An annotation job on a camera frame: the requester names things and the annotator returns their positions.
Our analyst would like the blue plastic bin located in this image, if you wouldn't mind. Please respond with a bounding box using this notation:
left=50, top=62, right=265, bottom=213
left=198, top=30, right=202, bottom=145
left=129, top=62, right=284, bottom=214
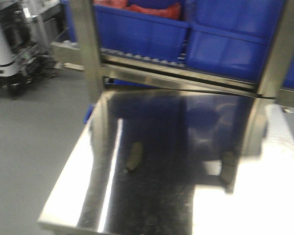
left=185, top=0, right=289, bottom=84
left=94, top=1, right=189, bottom=63

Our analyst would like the left blue plastic bin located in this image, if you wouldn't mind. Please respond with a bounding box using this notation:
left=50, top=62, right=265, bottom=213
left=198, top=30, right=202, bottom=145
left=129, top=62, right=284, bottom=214
left=94, top=1, right=189, bottom=63

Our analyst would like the inner-right grey brake pad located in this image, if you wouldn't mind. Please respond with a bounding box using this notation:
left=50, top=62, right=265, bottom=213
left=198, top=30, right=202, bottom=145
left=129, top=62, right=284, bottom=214
left=219, top=151, right=239, bottom=194

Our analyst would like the steel roller rack frame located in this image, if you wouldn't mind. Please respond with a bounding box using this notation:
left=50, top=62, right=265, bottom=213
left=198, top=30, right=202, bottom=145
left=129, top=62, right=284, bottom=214
left=51, top=0, right=294, bottom=108

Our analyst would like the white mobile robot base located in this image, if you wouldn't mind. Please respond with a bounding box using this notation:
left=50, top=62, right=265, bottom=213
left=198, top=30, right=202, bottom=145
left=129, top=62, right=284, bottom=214
left=0, top=0, right=53, bottom=96

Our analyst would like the red plastic bag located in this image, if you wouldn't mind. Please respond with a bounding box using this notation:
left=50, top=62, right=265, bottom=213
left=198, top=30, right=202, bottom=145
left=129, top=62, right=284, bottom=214
left=93, top=0, right=184, bottom=20

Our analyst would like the inner-left grey brake pad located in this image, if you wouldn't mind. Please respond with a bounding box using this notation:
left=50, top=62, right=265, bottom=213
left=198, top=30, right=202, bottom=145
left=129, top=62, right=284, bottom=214
left=124, top=141, right=144, bottom=175

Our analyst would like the right blue plastic bin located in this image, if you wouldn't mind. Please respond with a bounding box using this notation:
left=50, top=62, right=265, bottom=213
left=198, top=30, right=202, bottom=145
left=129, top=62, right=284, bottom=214
left=185, top=0, right=289, bottom=84

